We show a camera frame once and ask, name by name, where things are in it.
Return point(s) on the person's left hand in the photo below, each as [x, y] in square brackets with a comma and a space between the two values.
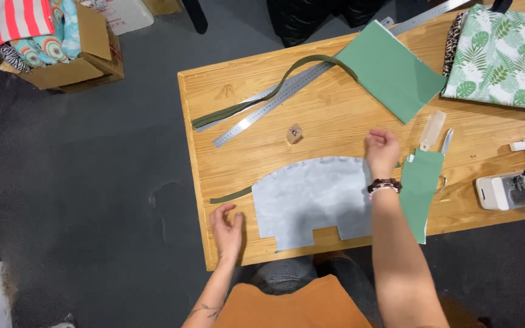
[226, 234]

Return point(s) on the person's right hand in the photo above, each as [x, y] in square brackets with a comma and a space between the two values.
[383, 157]

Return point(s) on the person's right fingers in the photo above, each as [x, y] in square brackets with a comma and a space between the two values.
[378, 135]

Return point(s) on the translucent plastic blade sheath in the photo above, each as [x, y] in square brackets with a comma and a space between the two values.
[432, 130]

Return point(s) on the large green fabric piece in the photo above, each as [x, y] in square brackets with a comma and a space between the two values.
[390, 73]

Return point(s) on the steel scissors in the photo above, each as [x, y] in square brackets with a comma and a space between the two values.
[446, 141]

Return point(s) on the narrow green fabric piece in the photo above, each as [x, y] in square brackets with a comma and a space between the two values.
[419, 191]

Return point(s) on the small clear plastic box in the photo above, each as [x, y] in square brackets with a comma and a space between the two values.
[294, 134]

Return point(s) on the long steel ruler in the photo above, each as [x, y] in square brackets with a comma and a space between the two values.
[299, 89]

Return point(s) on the grey cut fabric piece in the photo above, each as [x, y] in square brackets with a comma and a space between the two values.
[310, 200]

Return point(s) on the leopard print fabric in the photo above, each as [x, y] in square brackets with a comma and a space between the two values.
[453, 43]

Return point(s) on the black padded jacket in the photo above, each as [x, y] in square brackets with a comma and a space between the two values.
[317, 18]

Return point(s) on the white sewing machine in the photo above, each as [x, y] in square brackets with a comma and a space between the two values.
[513, 186]

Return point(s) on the leaf print fabric bag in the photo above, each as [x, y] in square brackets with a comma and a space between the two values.
[502, 57]

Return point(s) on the person's grey jeans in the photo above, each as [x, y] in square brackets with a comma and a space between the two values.
[285, 273]

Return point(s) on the person's orange shirt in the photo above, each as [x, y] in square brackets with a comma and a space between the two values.
[290, 305]

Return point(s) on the black chair leg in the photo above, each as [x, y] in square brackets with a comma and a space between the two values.
[195, 16]

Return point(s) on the cardboard box of fabrics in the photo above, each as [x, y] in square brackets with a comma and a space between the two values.
[48, 43]

